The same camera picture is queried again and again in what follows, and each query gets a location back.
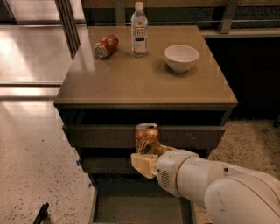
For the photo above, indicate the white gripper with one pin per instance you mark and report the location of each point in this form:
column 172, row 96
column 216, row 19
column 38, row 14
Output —
column 171, row 166

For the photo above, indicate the orange soda can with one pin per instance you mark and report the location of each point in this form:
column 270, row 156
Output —
column 147, row 138

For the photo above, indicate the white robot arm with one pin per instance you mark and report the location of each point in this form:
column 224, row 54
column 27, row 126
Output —
column 230, row 194

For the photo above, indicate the middle drawer front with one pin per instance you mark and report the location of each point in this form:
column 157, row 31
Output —
column 108, row 165

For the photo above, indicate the open bottom drawer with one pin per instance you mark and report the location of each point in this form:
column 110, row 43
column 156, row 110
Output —
column 137, row 202

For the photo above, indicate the grey drawer cabinet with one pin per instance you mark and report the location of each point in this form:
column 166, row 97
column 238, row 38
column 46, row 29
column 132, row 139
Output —
column 125, row 90

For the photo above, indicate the top drawer front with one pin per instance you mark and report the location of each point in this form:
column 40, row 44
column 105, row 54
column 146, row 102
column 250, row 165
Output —
column 123, row 136

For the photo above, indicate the red soda can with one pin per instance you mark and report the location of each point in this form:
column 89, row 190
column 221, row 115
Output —
column 106, row 46

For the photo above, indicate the blue tape piece upper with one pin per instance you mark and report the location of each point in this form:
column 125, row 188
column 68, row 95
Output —
column 78, row 163

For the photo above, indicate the white ceramic bowl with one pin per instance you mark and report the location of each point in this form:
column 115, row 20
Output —
column 180, row 58

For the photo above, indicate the black object on floor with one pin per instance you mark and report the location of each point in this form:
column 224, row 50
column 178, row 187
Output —
column 42, row 214

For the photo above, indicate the clear plastic water bottle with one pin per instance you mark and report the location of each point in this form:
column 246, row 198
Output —
column 139, row 26

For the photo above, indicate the background railing ledge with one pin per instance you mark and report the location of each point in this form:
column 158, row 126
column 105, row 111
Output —
column 216, row 18

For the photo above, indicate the metal window frame post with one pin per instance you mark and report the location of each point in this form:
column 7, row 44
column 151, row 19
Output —
column 66, row 17

